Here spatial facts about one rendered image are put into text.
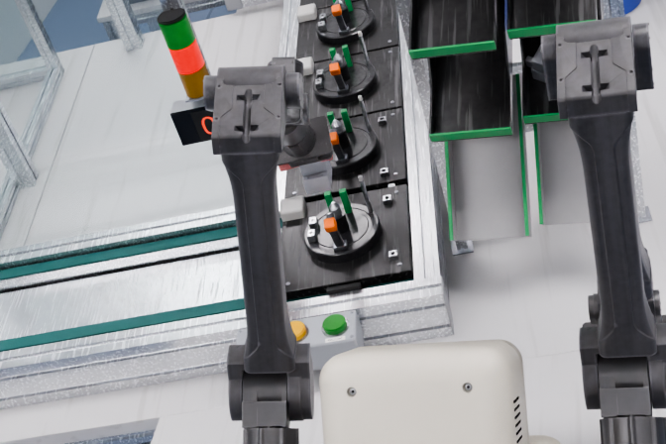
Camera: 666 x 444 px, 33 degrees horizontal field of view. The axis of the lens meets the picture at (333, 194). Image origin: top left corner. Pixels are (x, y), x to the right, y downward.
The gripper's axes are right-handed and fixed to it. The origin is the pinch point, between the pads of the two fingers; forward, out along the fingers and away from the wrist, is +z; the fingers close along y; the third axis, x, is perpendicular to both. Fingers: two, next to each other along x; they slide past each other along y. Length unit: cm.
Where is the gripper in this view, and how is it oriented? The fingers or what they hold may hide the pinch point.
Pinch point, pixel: (311, 158)
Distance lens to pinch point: 189.0
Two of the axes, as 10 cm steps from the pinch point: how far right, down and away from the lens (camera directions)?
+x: 1.6, 9.4, -3.2
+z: 2.2, 2.8, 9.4
